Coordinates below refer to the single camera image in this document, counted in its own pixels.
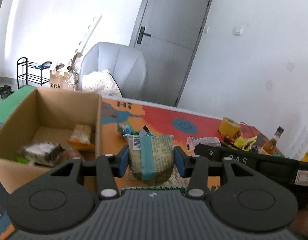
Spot grey door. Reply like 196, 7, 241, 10
130, 0, 211, 106

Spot white perforated board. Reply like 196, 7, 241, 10
78, 15, 102, 53

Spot torn cardboard box on floor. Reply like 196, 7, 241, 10
49, 63, 78, 91

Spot dark green snack bag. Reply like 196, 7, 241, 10
138, 125, 153, 137

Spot white wall switch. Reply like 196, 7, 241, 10
234, 25, 243, 36

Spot yellow tape roll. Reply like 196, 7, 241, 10
218, 118, 240, 137

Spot small amber glass bottle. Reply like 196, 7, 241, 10
261, 126, 284, 155

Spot white black label snack pack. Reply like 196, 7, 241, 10
18, 142, 64, 167

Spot open brown cardboard box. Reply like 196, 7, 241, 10
0, 87, 102, 193

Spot colourful cartoon table mat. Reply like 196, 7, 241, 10
0, 89, 293, 239

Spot white blue snack pouch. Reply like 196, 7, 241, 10
186, 137, 221, 151

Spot yellow clip tool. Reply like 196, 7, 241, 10
234, 135, 257, 151

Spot white dotted pillow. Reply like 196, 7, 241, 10
82, 69, 122, 98

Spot clear plastic water bottle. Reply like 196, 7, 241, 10
290, 124, 308, 161

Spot black door handle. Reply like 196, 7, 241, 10
137, 26, 151, 44

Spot black metal shoe rack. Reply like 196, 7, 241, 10
16, 57, 51, 89

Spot black slippers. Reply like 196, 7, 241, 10
0, 85, 14, 99

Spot green striped cracker pack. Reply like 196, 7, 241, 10
123, 134, 175, 185

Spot grey armchair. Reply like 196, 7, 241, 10
79, 42, 146, 99

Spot blue small snack packet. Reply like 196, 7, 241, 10
117, 121, 137, 135

